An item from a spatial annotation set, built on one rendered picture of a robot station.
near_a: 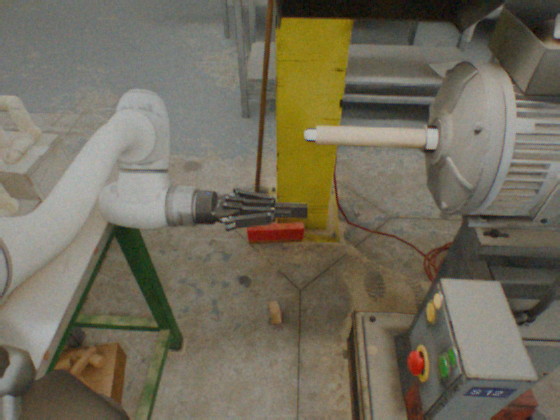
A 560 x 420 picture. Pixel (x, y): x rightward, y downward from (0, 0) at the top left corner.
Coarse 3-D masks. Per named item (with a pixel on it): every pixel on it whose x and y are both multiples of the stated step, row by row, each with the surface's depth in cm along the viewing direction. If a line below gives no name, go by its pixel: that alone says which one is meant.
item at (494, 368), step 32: (448, 288) 60; (480, 288) 60; (448, 320) 57; (480, 320) 56; (512, 320) 56; (480, 352) 53; (512, 352) 53; (448, 384) 55; (480, 384) 52; (512, 384) 51; (448, 416) 62; (480, 416) 61
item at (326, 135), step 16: (320, 128) 65; (336, 128) 65; (352, 128) 65; (368, 128) 65; (384, 128) 65; (320, 144) 66; (336, 144) 65; (352, 144) 65; (368, 144) 65; (384, 144) 65; (400, 144) 65; (416, 144) 64
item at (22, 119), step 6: (12, 108) 83; (18, 108) 84; (24, 108) 85; (12, 114) 84; (18, 114) 84; (24, 114) 85; (18, 120) 85; (24, 120) 86; (30, 120) 87; (18, 126) 86; (24, 126) 86; (30, 126) 87
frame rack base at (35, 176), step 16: (48, 144) 89; (0, 160) 85; (32, 160) 85; (48, 160) 89; (64, 160) 95; (0, 176) 83; (16, 176) 83; (32, 176) 84; (48, 176) 90; (16, 192) 87; (32, 192) 86; (48, 192) 90
